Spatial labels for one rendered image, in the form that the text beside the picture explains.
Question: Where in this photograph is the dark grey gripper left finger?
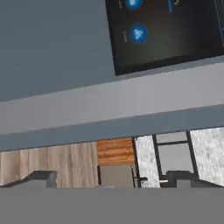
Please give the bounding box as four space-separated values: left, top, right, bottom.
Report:
0 170 58 189

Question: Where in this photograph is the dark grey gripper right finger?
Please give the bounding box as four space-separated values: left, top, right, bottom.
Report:
165 170 224 189

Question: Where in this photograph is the beige cupboard door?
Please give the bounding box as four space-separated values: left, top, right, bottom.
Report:
97 164 137 189

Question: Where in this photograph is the grey fridge door with screen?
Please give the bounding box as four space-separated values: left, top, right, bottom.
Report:
0 0 224 153

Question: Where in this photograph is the black framed grey window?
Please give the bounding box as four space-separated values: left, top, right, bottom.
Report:
151 129 200 181

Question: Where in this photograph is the orange wooden cupboard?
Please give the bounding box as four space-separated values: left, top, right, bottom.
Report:
95 136 136 167

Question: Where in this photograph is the light grey fridge door handle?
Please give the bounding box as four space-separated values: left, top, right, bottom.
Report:
0 61 224 136

